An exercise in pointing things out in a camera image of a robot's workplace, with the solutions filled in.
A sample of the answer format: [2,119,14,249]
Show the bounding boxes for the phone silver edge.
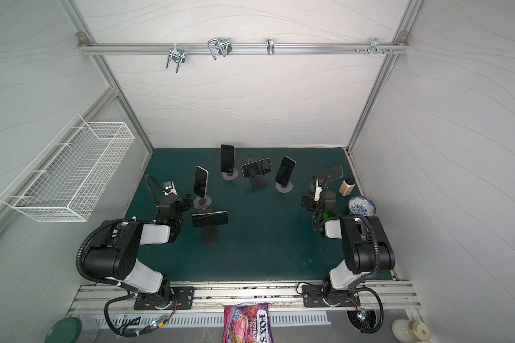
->
[193,166,209,199]

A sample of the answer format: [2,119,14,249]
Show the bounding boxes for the black folding phone stand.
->
[198,209,218,244]

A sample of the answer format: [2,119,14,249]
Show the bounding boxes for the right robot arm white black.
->
[296,191,396,308]

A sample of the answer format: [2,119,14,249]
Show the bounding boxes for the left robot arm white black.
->
[75,194,195,310]

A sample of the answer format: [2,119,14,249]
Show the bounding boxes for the left round grey stand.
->
[193,196,212,210]

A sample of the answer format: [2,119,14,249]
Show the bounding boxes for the right round grey stand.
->
[276,182,293,194]

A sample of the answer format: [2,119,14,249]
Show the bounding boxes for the far right landscape phone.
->
[313,165,343,181]

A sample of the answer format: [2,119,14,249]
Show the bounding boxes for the right tilted black phone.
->
[275,156,296,187]

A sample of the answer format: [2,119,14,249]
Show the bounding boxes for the centre landscape black phone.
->
[241,158,272,180]

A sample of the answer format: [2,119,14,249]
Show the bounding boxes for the back upright black phone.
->
[220,144,235,174]

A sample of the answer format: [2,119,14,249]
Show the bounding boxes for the small beige bottle black cap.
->
[338,176,356,197]

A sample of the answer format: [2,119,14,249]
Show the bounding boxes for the blue white ceramic bowl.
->
[348,196,377,217]

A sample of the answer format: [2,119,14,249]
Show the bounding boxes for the white vented strip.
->
[111,311,331,328]

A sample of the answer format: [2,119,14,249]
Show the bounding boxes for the black fan at right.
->
[346,310,380,334]

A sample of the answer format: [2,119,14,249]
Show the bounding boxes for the purple Fox's candy bag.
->
[223,303,273,343]

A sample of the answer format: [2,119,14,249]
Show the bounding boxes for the metal hook clamp left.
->
[165,44,186,73]

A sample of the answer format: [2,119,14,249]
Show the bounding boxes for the metal hook clamp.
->
[355,38,393,55]
[165,44,186,73]
[207,37,233,60]

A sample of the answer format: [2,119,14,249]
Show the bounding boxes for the green round lid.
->
[44,317,82,343]

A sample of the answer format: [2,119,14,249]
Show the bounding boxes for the white cup at corner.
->
[391,319,431,343]

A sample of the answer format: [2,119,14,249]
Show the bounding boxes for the aluminium top crossbar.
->
[79,41,409,56]

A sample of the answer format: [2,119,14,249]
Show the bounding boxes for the metal hook clamp right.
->
[355,38,393,55]

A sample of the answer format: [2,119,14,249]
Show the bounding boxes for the metal hook clamp middle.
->
[207,37,233,60]

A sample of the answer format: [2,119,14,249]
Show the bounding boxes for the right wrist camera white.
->
[314,180,323,202]

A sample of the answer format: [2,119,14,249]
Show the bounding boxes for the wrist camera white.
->
[314,180,323,202]
[163,181,177,197]

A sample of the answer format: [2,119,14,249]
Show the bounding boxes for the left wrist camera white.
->
[163,181,177,197]

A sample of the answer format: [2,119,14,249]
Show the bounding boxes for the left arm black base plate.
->
[134,287,195,311]

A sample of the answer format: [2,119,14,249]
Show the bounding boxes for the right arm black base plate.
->
[296,282,361,309]

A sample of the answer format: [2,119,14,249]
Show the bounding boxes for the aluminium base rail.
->
[67,280,422,316]

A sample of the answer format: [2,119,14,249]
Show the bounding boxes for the white wire basket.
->
[0,114,134,222]

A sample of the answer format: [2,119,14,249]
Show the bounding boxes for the metal ring hook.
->
[266,38,275,56]

